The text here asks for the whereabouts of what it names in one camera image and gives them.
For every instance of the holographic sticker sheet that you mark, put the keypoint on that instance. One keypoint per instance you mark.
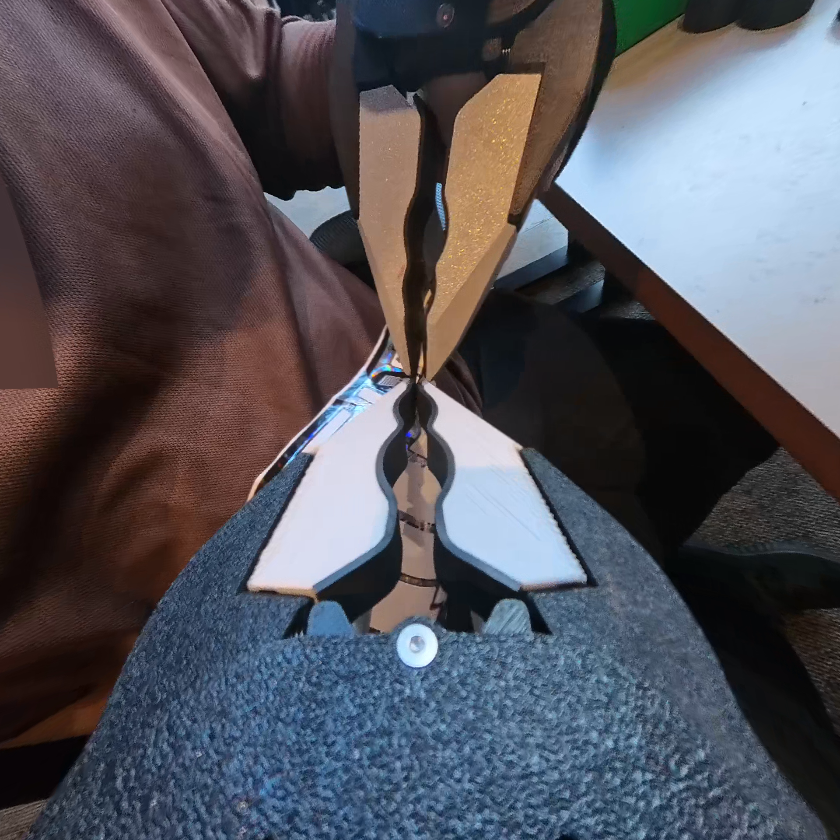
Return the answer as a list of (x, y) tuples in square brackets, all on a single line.
[(367, 394)]

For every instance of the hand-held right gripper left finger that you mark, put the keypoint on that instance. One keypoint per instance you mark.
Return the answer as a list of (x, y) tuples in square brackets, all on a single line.
[(334, 512)]

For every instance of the person's left forearm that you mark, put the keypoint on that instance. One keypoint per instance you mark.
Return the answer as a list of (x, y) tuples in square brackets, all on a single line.
[(295, 98)]

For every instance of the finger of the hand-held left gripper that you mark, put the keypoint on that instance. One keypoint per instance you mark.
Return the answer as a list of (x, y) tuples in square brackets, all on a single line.
[(485, 197), (387, 197)]

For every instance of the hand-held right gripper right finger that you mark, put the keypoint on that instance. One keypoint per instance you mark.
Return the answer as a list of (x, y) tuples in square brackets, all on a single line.
[(505, 512)]

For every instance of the green plastic bin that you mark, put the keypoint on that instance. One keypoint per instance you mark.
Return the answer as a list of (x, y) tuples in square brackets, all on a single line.
[(646, 19)]

